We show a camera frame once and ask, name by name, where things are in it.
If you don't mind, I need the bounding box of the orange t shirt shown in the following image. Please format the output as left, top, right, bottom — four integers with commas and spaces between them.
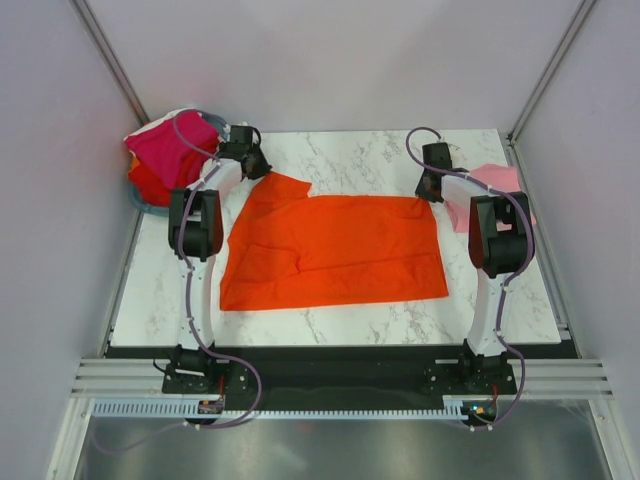
219, 173, 449, 311

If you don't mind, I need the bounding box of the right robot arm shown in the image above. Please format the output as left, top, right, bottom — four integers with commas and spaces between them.
416, 141, 535, 394

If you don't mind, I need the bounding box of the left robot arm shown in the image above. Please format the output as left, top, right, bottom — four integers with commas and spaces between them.
162, 125, 271, 394

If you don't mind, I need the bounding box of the pink folded t shirt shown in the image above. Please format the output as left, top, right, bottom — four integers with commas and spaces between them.
441, 164, 521, 233

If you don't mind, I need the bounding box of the magenta t shirt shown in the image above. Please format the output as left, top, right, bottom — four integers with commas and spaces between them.
124, 109, 219, 189

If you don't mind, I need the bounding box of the red t shirt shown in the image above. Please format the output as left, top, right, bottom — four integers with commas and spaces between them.
126, 142, 208, 207

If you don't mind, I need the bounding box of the teal laundry basket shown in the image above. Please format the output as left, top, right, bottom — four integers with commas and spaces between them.
128, 109, 230, 217

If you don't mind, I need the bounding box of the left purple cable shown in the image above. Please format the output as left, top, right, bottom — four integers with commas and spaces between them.
172, 110, 263, 431

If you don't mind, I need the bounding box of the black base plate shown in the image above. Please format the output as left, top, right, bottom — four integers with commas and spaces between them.
185, 346, 512, 409

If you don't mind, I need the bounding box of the aluminium frame rail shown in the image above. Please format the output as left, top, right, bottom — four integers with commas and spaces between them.
71, 359, 613, 400

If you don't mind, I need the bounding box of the white slotted cable duct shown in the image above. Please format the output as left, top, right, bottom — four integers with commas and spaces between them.
91, 398, 490, 420

